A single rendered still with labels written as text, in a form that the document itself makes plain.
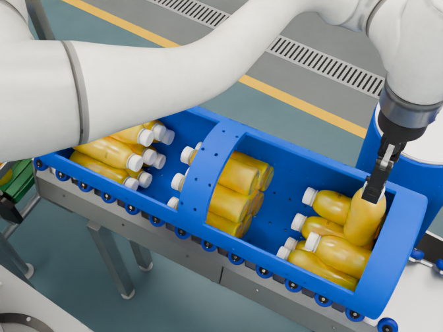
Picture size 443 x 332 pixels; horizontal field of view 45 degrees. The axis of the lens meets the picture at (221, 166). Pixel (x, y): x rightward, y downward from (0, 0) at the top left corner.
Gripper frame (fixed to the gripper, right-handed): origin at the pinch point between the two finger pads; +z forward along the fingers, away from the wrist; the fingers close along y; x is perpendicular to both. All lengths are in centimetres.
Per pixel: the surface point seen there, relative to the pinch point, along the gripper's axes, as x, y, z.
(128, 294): 74, -8, 127
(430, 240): -28, 66, 117
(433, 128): -8, 43, 28
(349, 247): -0.1, -4.6, 19.1
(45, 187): 83, -13, 45
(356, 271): -3.3, -8.2, 20.8
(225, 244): 24.0, -14.3, 22.7
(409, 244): -9.8, -4.3, 9.2
